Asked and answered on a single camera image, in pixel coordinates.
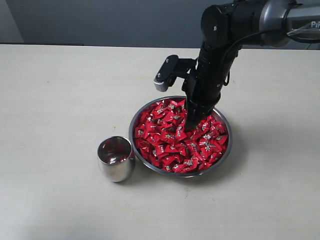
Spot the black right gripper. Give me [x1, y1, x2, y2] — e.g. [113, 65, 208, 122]
[183, 42, 239, 130]

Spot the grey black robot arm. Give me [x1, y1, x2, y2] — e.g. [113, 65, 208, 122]
[182, 0, 320, 129]

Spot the steel cup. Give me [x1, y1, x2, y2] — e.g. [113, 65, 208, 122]
[97, 136, 136, 183]

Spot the steel bowl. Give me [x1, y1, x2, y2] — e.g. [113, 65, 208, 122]
[128, 96, 233, 178]

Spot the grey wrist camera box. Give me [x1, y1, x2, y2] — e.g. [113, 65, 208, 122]
[153, 55, 179, 92]

